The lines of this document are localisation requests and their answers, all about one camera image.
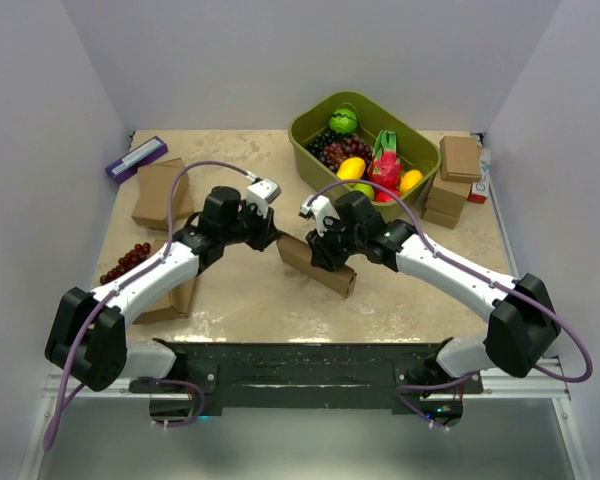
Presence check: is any pink dragon fruit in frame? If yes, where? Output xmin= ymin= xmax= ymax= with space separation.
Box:
xmin=367 ymin=130 xmax=402 ymax=189

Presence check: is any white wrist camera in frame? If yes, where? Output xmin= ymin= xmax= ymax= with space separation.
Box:
xmin=299 ymin=195 xmax=339 ymax=237
xmin=245 ymin=178 xmax=281 ymax=218

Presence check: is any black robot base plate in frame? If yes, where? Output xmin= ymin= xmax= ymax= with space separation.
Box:
xmin=130 ymin=342 xmax=483 ymax=426

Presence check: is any green lime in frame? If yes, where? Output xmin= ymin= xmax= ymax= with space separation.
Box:
xmin=352 ymin=183 xmax=375 ymax=201

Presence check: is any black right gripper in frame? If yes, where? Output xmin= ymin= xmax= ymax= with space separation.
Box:
xmin=306 ymin=215 xmax=364 ymax=272

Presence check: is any red grape bunch in basket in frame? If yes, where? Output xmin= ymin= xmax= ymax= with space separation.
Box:
xmin=318 ymin=135 xmax=372 ymax=172

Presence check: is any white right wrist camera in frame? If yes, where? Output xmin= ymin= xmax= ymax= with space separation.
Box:
xmin=299 ymin=195 xmax=339 ymax=237

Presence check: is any cardboard box under upper left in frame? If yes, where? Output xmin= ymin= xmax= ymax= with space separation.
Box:
xmin=149 ymin=158 xmax=195 ymax=221

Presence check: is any green black striped fruit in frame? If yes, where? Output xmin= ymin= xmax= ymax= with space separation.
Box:
xmin=328 ymin=107 xmax=358 ymax=134

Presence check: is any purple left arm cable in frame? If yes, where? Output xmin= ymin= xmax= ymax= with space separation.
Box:
xmin=41 ymin=160 xmax=259 ymax=452

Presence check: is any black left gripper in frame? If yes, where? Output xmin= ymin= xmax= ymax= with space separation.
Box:
xmin=221 ymin=199 xmax=281 ymax=252

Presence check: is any dark purple grape bunch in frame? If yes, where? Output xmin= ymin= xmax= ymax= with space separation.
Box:
xmin=307 ymin=129 xmax=337 ymax=158

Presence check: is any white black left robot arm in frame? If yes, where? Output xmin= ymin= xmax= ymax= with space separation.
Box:
xmin=44 ymin=179 xmax=281 ymax=392

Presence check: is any orange yellow fruit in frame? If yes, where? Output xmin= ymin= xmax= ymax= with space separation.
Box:
xmin=398 ymin=169 xmax=424 ymax=195

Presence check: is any yellow mango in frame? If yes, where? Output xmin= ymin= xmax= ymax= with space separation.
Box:
xmin=336 ymin=157 xmax=366 ymax=180

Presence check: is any folded cardboard box lower left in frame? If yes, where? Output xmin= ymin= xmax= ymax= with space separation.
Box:
xmin=134 ymin=240 xmax=197 ymax=325

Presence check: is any lower cardboard boxes right stack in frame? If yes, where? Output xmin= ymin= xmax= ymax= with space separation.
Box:
xmin=421 ymin=172 xmax=471 ymax=229

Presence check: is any folded cardboard box upper left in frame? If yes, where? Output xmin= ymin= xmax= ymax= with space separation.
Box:
xmin=131 ymin=163 xmax=178 ymax=231

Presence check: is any brown cardboard box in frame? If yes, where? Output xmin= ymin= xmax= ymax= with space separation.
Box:
xmin=275 ymin=233 xmax=357 ymax=300

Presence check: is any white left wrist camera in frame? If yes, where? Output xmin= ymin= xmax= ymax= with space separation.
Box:
xmin=245 ymin=178 xmax=281 ymax=218

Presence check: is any red white small carton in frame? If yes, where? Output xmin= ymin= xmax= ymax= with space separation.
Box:
xmin=467 ymin=146 xmax=491 ymax=204

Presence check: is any top cardboard box right stack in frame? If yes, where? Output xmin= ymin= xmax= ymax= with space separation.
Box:
xmin=440 ymin=136 xmax=482 ymax=183

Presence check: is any olive green plastic basket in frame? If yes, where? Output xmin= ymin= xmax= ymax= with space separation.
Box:
xmin=288 ymin=91 xmax=441 ymax=205

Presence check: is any red apple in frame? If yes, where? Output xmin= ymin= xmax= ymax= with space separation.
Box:
xmin=374 ymin=189 xmax=401 ymax=203

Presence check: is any purple white flat box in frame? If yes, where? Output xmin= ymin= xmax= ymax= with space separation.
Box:
xmin=105 ymin=136 xmax=168 ymax=185

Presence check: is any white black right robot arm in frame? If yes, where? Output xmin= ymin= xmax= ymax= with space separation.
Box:
xmin=300 ymin=191 xmax=560 ymax=393

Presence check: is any red grape bunch on table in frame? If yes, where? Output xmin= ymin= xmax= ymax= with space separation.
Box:
xmin=99 ymin=242 xmax=151 ymax=285

